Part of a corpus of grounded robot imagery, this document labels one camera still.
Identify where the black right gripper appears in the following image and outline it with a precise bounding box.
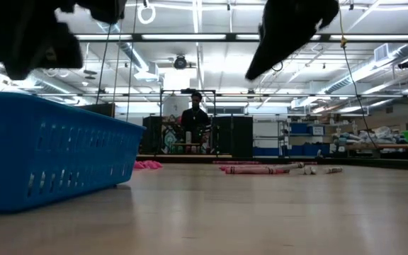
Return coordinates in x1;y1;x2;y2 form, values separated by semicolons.
244;0;340;80

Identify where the blue storage bin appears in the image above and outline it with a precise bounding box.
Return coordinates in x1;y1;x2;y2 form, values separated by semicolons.
290;144;331;157
253;147;280;157
289;122;312;135

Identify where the black cabinet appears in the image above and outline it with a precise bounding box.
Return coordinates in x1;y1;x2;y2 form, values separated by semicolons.
212;115;254;159
142;115;162;155

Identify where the white air vent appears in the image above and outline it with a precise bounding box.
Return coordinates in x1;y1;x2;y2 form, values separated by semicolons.
373;43;390;63

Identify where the black overhead beam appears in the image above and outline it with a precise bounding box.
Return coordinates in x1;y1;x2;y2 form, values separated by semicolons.
74;33;408;45

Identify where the person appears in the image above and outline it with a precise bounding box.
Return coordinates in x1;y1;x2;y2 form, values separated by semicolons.
181;91;213;142

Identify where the blue plastic basket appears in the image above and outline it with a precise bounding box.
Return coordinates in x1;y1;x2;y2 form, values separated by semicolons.
0;91;147;214

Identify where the cluttered wooden workbench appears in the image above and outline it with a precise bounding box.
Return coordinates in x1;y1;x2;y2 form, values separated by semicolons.
331;125;408;154

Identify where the hanging yellow black cable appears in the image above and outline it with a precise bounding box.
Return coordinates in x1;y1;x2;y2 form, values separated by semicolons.
336;0;380;149

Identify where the black ceiling-mounted camera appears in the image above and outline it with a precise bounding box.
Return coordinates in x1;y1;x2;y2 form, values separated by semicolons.
173;54;188;71

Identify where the silver air duct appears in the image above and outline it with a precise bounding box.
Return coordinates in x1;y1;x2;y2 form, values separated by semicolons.
97;21;162;82

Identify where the white hanging ring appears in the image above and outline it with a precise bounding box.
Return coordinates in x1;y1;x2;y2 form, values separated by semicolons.
137;2;158;26

